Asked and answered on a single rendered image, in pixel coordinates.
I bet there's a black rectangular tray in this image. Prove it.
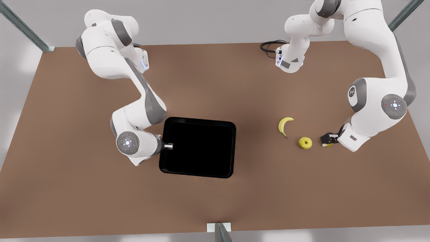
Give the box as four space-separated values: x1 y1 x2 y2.
159 117 237 179

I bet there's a yellow banana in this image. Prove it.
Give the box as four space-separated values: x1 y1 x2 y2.
278 117 295 138

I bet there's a silver frame post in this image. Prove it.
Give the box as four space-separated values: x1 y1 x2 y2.
207 223 233 242
0 0 56 52
388 0 425 32

